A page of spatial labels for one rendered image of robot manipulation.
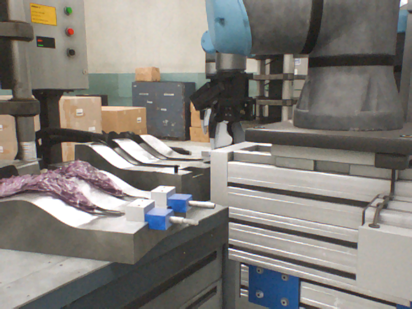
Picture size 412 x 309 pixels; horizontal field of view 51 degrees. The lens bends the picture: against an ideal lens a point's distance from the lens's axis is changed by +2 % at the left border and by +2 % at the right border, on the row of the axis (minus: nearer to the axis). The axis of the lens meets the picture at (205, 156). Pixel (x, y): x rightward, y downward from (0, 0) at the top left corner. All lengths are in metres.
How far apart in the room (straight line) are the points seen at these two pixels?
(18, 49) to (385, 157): 1.28
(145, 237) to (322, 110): 0.38
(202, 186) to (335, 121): 0.55
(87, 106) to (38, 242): 4.34
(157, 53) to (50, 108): 7.14
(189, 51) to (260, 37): 7.94
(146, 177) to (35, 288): 0.45
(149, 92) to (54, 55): 6.62
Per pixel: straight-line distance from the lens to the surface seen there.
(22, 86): 1.59
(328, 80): 0.61
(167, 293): 1.03
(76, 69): 1.89
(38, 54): 1.79
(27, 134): 1.60
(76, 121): 4.99
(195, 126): 8.02
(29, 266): 0.79
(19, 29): 1.58
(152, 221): 0.78
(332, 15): 0.61
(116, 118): 5.66
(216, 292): 1.22
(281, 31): 0.60
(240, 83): 1.00
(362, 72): 0.61
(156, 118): 8.33
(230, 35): 0.59
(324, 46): 0.62
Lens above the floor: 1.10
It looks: 10 degrees down
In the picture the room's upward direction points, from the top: straight up
